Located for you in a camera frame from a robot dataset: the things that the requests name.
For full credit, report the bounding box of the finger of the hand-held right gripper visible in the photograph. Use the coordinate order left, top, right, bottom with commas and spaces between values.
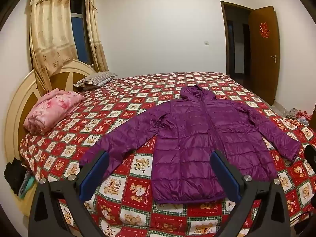
304, 144, 316, 171

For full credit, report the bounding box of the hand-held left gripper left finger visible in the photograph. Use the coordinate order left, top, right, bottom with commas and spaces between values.
28, 150, 110, 237

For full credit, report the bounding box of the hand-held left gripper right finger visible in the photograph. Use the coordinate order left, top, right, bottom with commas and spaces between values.
210, 149, 292, 237

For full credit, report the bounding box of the purple puffer jacket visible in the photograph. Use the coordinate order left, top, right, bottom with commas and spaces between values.
79, 84, 301, 205

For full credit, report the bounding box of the pile of clothes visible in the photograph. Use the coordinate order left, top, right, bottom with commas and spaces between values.
284, 107, 314, 126

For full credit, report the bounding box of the teal cloth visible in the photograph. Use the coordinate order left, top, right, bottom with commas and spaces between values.
18, 171, 36, 199

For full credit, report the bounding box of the pink floral folded blanket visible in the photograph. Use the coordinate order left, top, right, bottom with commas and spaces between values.
23, 90, 86, 136

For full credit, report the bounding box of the black cloth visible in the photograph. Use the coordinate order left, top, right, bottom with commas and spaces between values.
4, 158, 31, 195

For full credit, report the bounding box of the red checkered bear bedspread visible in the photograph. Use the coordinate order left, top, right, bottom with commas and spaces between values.
18, 71, 316, 237

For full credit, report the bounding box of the striped pillow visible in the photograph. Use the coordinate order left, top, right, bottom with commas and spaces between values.
73, 71, 118, 90

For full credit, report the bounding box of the brown wooden door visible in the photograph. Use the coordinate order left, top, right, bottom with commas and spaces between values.
248, 6, 282, 106

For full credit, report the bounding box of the cream and wood headboard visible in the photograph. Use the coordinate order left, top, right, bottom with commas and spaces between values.
5, 60, 98, 218

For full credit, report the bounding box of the red paper door decoration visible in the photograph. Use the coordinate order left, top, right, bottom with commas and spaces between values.
259, 22, 269, 39

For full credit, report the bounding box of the window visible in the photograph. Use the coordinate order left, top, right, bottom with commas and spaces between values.
70, 0, 95, 67

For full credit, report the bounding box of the wide beige floral curtain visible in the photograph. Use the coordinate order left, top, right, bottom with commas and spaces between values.
29, 0, 79, 92

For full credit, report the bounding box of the dark wooden door frame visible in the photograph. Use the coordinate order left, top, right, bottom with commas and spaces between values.
220, 1, 255, 79

